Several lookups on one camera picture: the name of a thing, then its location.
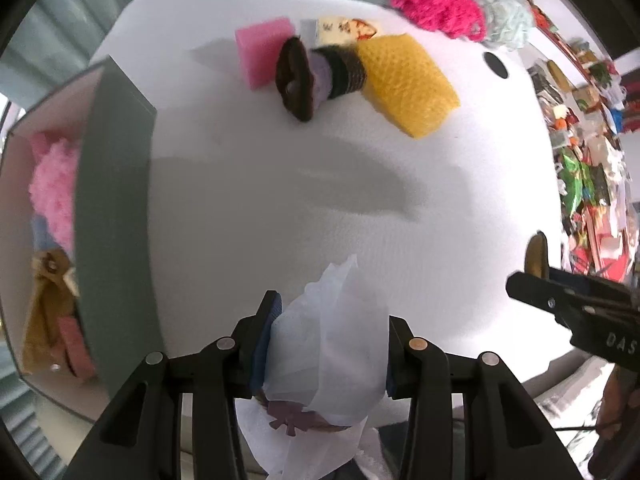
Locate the grey-green storage box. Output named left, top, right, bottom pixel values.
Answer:
left=0, top=55, right=168, bottom=418

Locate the pink fluffy yarn ball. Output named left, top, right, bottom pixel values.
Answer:
left=27, top=130, right=83, bottom=261

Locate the cartoon printed cloth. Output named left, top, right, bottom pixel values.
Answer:
left=315, top=16, right=381, bottom=48

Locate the white gauze bundle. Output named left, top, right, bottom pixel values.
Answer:
left=235, top=254, right=401, bottom=480

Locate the light blue cloth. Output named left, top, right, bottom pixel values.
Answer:
left=30, top=215, right=56, bottom=253

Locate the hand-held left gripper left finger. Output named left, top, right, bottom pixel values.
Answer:
left=65, top=290, right=284, bottom=480

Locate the yellow knitted cloth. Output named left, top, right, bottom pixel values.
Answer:
left=355, top=32, right=461, bottom=140

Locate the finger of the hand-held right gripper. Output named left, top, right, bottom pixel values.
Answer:
left=547, top=266, right=640, bottom=295
left=506, top=270, right=602, bottom=321

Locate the brown cloth bag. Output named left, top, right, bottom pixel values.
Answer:
left=22, top=247, right=81, bottom=376

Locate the coral pink towel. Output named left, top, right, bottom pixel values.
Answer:
left=55, top=312, right=96, bottom=378

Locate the pale green fluffy yarn ball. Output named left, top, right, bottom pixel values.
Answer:
left=467, top=0, right=536, bottom=51

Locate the magenta fluffy yarn ball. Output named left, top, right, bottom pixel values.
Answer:
left=389, top=0, right=486, bottom=43

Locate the brown round disc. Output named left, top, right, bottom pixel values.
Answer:
left=525, top=231, right=549, bottom=281

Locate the person's right forearm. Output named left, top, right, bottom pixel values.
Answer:
left=587, top=360, right=640, bottom=478

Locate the pink sponge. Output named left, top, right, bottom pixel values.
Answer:
left=235, top=16, right=297, bottom=91

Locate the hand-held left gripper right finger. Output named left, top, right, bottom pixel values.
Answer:
left=386, top=315, right=576, bottom=480

